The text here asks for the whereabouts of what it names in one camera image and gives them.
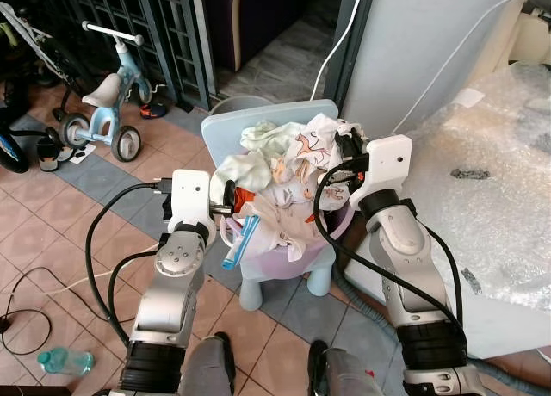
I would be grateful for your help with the purple plastic laundry basket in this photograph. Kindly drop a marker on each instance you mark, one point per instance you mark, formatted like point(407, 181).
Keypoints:
point(284, 262)

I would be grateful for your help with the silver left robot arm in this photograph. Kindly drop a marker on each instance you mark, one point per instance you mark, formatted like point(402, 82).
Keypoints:
point(168, 284)

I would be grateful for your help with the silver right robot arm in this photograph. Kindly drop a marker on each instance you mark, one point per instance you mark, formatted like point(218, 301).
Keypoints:
point(405, 250)

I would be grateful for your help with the white clothes pile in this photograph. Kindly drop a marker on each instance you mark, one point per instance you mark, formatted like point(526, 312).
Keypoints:
point(284, 198)

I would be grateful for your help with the bubble-wrapped washing machine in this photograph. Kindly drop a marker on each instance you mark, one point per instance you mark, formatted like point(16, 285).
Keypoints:
point(491, 215)

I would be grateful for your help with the white garment with orange print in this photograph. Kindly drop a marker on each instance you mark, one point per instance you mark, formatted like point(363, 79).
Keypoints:
point(317, 142)

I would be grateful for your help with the blue and white striped cloth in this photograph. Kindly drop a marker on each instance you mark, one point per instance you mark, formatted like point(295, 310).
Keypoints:
point(241, 245)

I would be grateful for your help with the light blue child chair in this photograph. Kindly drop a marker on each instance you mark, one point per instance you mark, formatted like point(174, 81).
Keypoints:
point(228, 129)

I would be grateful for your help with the mint green garment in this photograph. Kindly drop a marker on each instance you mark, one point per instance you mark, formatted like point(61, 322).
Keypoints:
point(263, 138)

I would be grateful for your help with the grey bucket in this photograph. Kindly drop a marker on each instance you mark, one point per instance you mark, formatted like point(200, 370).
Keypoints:
point(241, 103)

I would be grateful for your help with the red and black sandal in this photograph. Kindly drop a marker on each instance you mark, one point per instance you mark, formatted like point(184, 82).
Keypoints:
point(155, 111)

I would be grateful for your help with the white panel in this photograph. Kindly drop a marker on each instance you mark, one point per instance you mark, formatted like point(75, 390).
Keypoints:
point(413, 43)

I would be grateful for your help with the light blue child tricycle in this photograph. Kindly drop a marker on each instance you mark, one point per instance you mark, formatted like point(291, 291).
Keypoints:
point(120, 86)

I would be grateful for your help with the black metal grille gate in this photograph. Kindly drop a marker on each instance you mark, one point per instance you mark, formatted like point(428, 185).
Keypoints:
point(112, 9)

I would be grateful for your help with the green plastic bottle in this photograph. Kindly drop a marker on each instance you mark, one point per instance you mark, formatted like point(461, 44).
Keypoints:
point(65, 361)

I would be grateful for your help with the black baby stroller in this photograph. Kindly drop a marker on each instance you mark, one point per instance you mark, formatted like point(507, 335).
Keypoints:
point(34, 60)

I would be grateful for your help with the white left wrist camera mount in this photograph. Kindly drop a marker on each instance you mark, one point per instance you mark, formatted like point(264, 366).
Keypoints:
point(189, 194)

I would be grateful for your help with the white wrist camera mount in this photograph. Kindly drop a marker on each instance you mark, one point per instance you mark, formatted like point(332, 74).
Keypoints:
point(386, 163)
point(189, 194)

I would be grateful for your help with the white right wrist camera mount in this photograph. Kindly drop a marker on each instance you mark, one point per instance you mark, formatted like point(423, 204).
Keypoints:
point(386, 163)

